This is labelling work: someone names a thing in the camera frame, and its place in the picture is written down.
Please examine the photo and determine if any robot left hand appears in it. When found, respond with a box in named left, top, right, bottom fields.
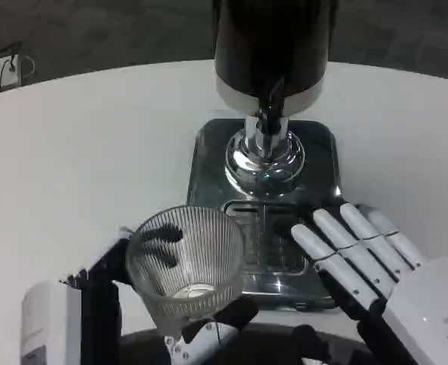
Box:
left=20, top=223, right=261, bottom=365

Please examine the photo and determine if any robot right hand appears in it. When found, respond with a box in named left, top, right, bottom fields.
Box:
left=274, top=202, right=448, bottom=365

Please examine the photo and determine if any clear ribbed glass cup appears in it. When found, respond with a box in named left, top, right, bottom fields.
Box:
left=125, top=205, right=246, bottom=340

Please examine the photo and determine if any dark robot torso edge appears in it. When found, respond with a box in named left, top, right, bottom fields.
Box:
left=119, top=322, right=365, bottom=365

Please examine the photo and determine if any steel grid drip tray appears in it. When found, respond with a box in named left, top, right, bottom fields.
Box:
left=222, top=199, right=313, bottom=278

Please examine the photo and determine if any black dispenser tap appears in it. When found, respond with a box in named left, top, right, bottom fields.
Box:
left=259, top=77, right=286, bottom=135

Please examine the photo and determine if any black tank drink dispenser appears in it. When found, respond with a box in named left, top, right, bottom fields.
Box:
left=186, top=0, right=343, bottom=309

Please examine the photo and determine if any thin black looped cable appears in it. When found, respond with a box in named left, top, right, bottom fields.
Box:
left=0, top=52, right=37, bottom=89

